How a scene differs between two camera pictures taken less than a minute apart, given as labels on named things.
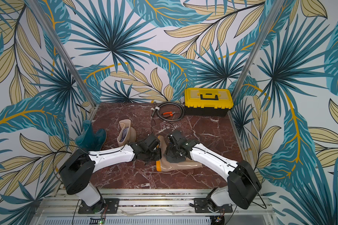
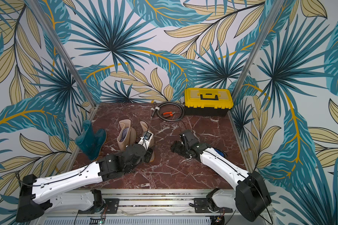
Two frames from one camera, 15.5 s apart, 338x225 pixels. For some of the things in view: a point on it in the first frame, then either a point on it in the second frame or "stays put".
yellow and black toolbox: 207,101 stays put
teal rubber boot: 89,140 stays put
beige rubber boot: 127,134 stays put
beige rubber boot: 164,165 to 145,129
